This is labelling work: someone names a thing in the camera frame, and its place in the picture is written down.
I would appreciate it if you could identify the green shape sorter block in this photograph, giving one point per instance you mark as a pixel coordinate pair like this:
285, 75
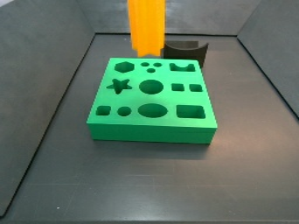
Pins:
153, 100

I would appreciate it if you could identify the black curved holder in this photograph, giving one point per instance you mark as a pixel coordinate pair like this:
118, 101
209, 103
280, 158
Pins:
186, 50

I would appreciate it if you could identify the orange star-shaped peg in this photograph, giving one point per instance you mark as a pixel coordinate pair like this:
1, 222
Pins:
148, 20

